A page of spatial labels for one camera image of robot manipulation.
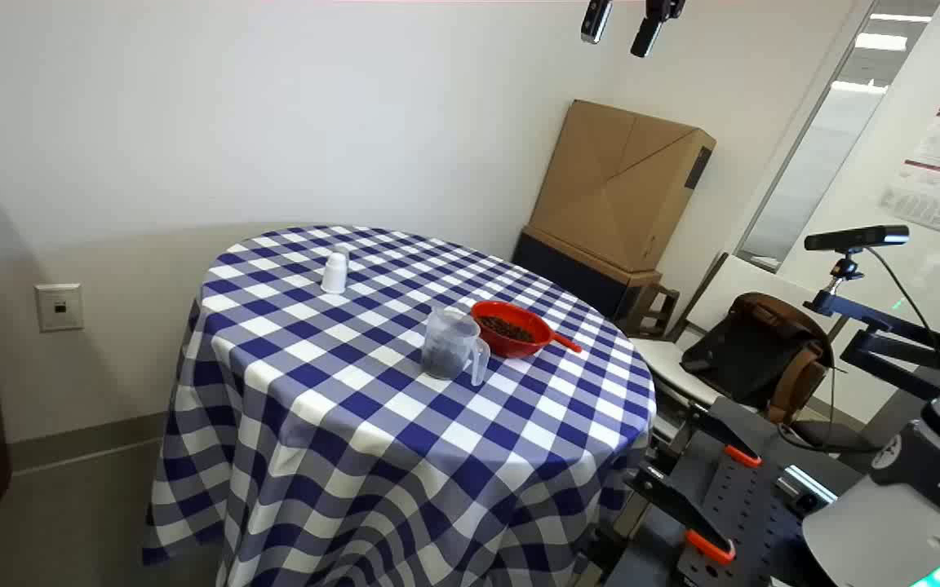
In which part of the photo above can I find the flat brown cardboard box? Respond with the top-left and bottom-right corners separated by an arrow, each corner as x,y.
523,97 -> 717,287

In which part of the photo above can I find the black storage box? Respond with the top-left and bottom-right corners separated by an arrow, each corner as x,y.
510,227 -> 683,339

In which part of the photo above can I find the red plastic bowl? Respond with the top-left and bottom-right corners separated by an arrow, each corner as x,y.
468,296 -> 552,362

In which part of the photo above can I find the clear plastic measuring cup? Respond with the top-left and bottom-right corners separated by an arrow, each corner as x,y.
418,304 -> 493,393

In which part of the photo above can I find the small white plastic bottle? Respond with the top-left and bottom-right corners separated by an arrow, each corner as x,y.
321,245 -> 351,304

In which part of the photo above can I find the blue white checked tablecloth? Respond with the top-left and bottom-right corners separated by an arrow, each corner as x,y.
141,223 -> 659,587

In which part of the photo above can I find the grey perforated mounting plate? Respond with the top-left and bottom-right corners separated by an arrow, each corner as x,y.
596,402 -> 874,587

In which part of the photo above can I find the black bar camera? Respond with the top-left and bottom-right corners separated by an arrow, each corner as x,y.
799,223 -> 913,253

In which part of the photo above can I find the black camera stand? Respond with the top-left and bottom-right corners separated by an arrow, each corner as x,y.
814,252 -> 940,402

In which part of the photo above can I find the orange handled clamp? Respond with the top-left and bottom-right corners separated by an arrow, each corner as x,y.
708,418 -> 766,474
642,466 -> 741,570

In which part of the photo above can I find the white wall outlet plate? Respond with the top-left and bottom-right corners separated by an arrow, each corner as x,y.
33,279 -> 84,336

